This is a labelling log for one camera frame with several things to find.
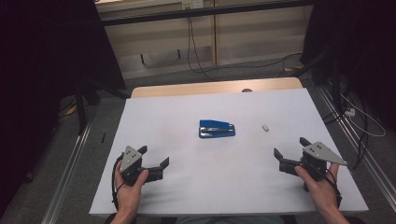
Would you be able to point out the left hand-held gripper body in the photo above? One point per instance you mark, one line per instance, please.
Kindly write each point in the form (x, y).
(130, 160)

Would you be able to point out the person's left hand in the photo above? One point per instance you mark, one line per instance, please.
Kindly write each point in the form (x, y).
(127, 199)

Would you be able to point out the black horizontal bar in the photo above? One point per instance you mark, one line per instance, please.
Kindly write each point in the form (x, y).
(199, 12)

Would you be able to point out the white power strip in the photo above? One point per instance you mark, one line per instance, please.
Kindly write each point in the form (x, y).
(350, 112)

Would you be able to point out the black metal stand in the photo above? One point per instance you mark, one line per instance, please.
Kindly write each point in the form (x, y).
(81, 109)

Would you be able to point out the black curtain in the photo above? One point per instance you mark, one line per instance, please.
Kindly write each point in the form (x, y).
(358, 46)
(37, 62)

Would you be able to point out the small grey staple strip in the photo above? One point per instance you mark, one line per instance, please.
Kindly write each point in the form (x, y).
(265, 128)

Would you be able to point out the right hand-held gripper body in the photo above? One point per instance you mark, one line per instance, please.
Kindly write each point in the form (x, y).
(317, 154)

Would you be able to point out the white table cover board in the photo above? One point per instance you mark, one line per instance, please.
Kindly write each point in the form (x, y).
(218, 186)

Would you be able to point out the white wall socket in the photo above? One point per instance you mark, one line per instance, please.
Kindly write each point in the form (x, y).
(193, 3)

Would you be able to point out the aluminium floor rail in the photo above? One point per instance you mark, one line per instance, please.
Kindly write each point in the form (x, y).
(370, 161)
(67, 177)

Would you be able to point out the person's right hand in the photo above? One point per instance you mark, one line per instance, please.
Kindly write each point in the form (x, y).
(323, 194)

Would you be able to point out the yellow floor tape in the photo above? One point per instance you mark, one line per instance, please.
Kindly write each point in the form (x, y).
(71, 110)
(295, 67)

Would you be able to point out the beige wooden cabinet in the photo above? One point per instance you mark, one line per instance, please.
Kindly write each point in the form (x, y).
(249, 40)

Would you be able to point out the blue stapler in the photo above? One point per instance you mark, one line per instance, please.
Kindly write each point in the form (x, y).
(216, 129)

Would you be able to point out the black cabinet bracket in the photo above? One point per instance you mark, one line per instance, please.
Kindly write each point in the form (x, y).
(179, 53)
(142, 59)

